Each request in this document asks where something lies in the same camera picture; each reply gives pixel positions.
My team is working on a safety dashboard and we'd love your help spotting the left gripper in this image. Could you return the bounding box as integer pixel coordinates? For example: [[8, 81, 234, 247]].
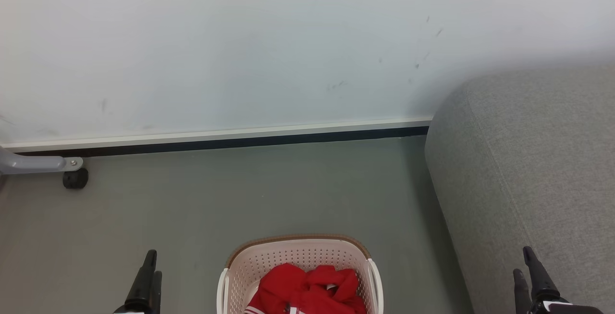
[[113, 250, 163, 314]]

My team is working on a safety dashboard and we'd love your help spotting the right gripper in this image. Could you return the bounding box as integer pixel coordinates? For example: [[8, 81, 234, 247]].
[[512, 246, 607, 314]]

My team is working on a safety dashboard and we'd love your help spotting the red garment with white stripes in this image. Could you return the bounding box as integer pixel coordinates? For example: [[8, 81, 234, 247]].
[[244, 263, 369, 314]]

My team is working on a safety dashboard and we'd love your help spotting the grey fabric sofa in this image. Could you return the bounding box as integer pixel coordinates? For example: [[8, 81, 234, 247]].
[[424, 63, 615, 314]]

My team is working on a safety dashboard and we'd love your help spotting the black caster wheel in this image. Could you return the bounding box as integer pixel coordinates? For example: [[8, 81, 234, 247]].
[[62, 167, 89, 190]]

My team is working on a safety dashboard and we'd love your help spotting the white perforated laundry basket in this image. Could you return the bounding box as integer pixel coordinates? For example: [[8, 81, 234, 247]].
[[216, 234, 384, 314]]

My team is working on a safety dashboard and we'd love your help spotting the white and black baseboard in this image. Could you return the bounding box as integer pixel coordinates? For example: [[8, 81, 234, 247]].
[[0, 117, 433, 157]]

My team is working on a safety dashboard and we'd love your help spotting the grey metal stand leg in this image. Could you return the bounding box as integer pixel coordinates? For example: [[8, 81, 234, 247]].
[[0, 145, 84, 176]]

